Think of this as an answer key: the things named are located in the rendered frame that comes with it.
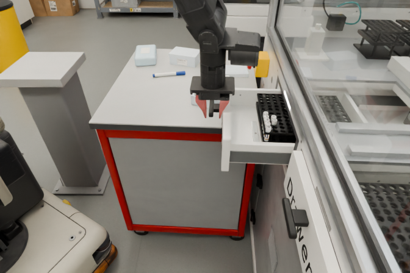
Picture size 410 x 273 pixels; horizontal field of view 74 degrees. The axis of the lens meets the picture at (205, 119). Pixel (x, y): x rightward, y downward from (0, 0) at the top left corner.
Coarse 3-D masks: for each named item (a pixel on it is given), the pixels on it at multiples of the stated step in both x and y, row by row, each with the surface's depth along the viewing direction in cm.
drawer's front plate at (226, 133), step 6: (228, 108) 67; (222, 114) 77; (228, 114) 65; (222, 120) 73; (228, 120) 63; (222, 126) 70; (228, 126) 62; (222, 132) 67; (228, 132) 60; (222, 138) 65; (228, 138) 59; (222, 144) 62; (228, 144) 60; (222, 150) 61; (228, 150) 61; (222, 156) 62; (228, 156) 62; (222, 162) 63; (228, 162) 63; (222, 168) 64; (228, 168) 64
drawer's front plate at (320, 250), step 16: (304, 160) 53; (288, 176) 58; (304, 176) 50; (304, 192) 47; (304, 208) 47; (320, 224) 42; (304, 240) 46; (320, 240) 40; (320, 256) 39; (304, 272) 46; (320, 272) 39; (336, 272) 37
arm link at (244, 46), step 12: (204, 36) 50; (216, 36) 50; (228, 36) 54; (240, 36) 54; (252, 36) 54; (204, 48) 53; (216, 48) 52; (228, 48) 54; (240, 48) 54; (252, 48) 54; (240, 60) 56; (252, 60) 56
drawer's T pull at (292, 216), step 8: (288, 200) 48; (288, 208) 46; (288, 216) 45; (296, 216) 45; (304, 216) 45; (288, 224) 44; (296, 224) 45; (304, 224) 44; (288, 232) 44; (296, 232) 43
